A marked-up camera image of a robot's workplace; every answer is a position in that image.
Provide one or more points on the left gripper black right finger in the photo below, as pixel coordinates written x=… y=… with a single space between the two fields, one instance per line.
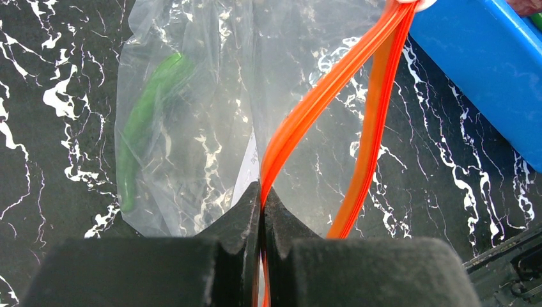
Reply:
x=306 y=270

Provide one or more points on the green toy pepper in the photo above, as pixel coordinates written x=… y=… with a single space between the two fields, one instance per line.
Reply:
x=136 y=132

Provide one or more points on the clear zip bag orange zipper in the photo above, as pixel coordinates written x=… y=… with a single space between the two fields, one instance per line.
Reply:
x=282 y=93

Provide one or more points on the blue plastic bin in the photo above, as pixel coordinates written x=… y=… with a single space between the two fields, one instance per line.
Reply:
x=494 y=57

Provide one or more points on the aluminium front rail frame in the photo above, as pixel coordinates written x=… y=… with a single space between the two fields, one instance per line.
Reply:
x=510 y=273

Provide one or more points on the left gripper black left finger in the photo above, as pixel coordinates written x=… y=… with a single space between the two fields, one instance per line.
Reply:
x=217 y=267

